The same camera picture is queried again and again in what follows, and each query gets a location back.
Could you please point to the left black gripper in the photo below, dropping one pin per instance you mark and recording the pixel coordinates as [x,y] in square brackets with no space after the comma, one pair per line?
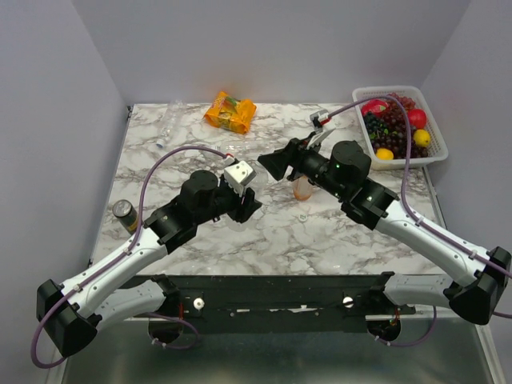
[242,213]

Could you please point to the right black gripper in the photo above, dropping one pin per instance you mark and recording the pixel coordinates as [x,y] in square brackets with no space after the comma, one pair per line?
[296,152]

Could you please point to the orange juice bottle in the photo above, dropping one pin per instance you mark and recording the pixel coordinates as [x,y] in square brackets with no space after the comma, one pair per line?
[302,189]

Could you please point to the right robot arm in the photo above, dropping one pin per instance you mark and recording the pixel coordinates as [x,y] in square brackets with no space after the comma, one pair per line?
[473,278]

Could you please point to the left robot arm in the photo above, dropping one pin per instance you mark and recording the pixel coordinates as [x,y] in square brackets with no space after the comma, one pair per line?
[71,313]

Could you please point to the clear bottle blue cap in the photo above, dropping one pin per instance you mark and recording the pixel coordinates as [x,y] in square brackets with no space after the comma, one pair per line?
[169,122]

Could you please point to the orange snack bag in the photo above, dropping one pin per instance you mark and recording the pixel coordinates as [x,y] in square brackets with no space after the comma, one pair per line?
[230,114]

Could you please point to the yellow lemon lower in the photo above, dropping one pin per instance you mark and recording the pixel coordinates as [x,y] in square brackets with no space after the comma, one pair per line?
[384,154]

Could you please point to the yellow lemon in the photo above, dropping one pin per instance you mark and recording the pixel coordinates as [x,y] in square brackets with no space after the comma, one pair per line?
[421,138]
[384,154]

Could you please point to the blue grape bunch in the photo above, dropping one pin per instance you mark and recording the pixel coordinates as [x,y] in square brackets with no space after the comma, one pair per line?
[375,126]

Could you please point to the red apple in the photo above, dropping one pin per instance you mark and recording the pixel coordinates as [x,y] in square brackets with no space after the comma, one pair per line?
[375,107]

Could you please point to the black yellow drink can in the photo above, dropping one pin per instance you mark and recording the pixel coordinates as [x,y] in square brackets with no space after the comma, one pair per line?
[126,214]

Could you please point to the dark red grape bunch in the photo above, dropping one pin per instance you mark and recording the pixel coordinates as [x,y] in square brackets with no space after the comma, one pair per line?
[396,140]

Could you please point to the yellow lemon upper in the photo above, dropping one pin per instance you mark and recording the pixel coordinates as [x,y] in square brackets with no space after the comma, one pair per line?
[421,138]

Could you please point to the red round fruit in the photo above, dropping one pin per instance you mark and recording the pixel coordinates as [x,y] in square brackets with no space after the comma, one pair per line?
[417,118]

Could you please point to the white plastic basket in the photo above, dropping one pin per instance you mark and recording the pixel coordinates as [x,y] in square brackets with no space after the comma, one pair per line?
[437,148]

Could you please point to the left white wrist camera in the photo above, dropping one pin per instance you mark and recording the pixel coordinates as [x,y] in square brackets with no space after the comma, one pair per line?
[238,176]

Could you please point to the black base frame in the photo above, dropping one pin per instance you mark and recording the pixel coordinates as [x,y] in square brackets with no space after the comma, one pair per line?
[244,304]

